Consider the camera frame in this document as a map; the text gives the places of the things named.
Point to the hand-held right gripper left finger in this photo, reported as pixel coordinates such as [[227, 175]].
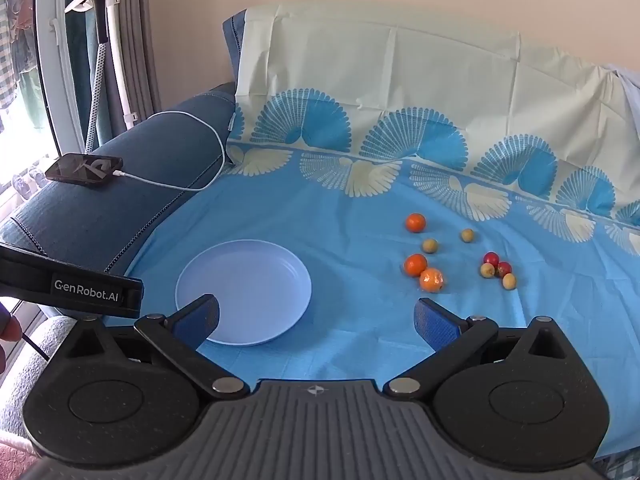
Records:
[[200, 317]]

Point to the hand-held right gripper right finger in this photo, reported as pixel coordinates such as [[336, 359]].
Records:
[[440, 322]]

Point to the plastic-wrapped small orange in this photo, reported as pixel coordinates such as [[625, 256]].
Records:
[[432, 280]]

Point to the light blue round plate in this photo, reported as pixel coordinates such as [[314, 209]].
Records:
[[250, 285]]

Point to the yellow-green round fruit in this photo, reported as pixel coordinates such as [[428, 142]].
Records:
[[430, 245], [487, 271], [467, 235], [509, 281]]

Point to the red cherry tomato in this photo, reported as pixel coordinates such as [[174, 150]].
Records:
[[491, 258], [504, 268]]

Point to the person's left hand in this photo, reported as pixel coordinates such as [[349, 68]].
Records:
[[9, 330]]

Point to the pairs of shoes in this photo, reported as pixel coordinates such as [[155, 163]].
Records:
[[30, 175]]

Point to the blue fan-print sheet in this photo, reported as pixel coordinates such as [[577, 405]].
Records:
[[350, 260]]

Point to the white fleece cloth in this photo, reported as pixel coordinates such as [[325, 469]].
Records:
[[30, 390]]

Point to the black smartphone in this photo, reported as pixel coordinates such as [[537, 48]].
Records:
[[82, 170]]

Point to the teal curtain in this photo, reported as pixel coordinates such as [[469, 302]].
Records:
[[82, 60]]

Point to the hanging clothes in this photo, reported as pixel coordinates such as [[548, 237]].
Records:
[[17, 35]]

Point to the grey curtain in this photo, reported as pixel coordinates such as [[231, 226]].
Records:
[[140, 35]]

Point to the black garment steamer head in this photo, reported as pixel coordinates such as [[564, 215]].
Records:
[[97, 5]]

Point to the light blue cloth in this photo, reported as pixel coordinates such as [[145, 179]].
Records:
[[627, 95]]

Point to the white door frame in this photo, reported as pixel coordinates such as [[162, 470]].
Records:
[[55, 60]]

